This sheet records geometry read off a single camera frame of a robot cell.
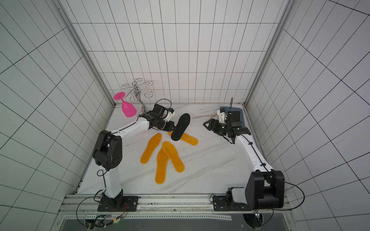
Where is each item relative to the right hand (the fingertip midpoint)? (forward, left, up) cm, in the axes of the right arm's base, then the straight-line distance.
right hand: (202, 125), depth 82 cm
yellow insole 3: (-10, +18, -19) cm, 28 cm away
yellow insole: (-2, +33, -20) cm, 39 cm away
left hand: (+2, +18, -9) cm, 20 cm away
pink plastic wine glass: (+11, +49, -1) cm, 50 cm away
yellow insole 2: (+2, +9, -18) cm, 20 cm away
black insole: (+6, +13, -11) cm, 18 cm away
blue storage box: (+34, -30, -21) cm, 50 cm away
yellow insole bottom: (-15, +24, -19) cm, 34 cm away
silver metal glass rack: (+20, +42, +11) cm, 48 cm away
